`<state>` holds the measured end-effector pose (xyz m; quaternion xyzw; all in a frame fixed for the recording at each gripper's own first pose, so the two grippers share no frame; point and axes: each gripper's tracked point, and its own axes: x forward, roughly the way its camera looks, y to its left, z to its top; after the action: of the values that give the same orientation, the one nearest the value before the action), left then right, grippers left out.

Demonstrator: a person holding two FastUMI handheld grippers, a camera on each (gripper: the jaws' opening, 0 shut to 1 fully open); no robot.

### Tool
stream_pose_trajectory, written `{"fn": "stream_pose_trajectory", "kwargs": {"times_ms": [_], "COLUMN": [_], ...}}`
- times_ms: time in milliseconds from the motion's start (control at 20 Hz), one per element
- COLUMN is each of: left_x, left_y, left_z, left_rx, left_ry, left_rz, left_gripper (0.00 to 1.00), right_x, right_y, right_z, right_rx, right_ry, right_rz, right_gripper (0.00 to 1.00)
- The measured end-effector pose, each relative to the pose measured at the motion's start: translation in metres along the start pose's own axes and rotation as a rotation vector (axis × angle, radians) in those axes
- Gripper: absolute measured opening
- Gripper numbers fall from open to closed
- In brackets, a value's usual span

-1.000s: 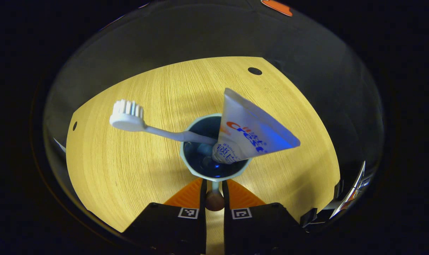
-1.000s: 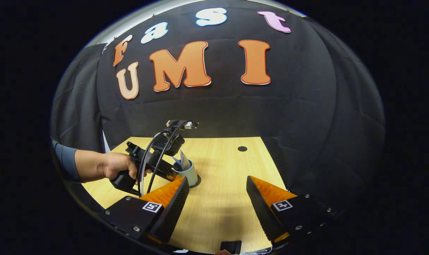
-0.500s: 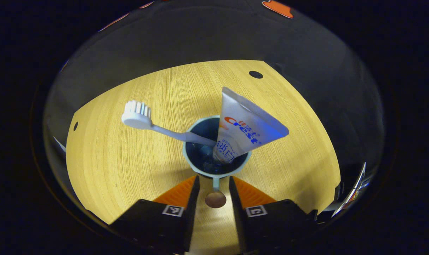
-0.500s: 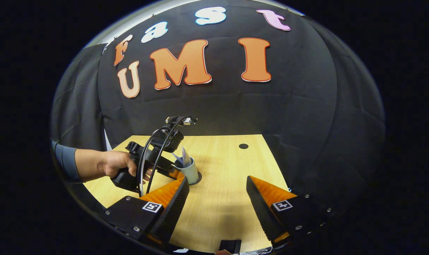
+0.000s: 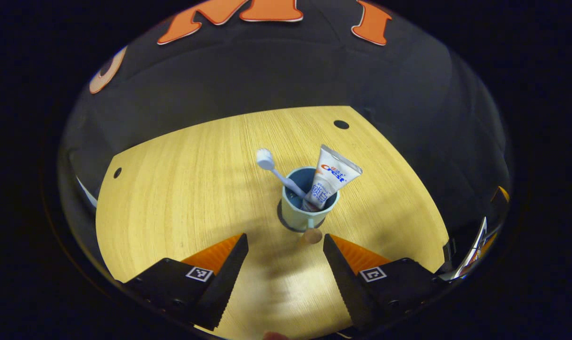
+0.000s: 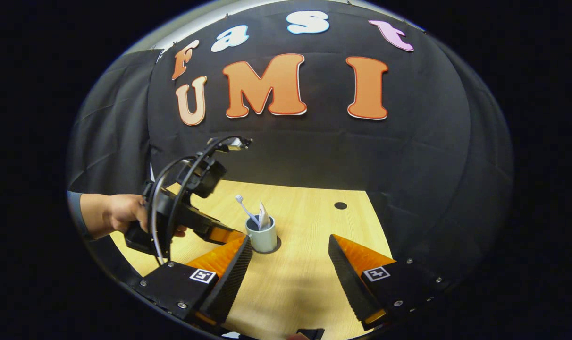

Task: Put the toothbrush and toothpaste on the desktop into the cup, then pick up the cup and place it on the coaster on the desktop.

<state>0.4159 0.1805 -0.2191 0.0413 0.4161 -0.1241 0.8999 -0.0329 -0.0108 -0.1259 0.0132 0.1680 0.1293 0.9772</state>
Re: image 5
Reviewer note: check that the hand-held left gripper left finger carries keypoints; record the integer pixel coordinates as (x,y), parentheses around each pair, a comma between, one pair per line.
(227,278)

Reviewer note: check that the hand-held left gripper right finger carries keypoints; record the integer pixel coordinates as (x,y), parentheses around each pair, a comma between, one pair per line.
(342,278)

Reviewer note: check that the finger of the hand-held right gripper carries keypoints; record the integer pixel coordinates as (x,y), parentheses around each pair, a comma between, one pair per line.
(502,194)

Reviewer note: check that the white toothpaste tube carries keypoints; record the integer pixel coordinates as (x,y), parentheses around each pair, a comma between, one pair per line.
(333,172)

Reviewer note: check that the white toothbrush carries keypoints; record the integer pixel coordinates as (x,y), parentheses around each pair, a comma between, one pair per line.
(266,159)

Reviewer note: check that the wooden desktop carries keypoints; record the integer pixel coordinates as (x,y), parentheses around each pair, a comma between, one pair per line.
(182,198)

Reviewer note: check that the black backdrop cloth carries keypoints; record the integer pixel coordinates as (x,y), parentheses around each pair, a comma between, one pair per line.
(276,71)

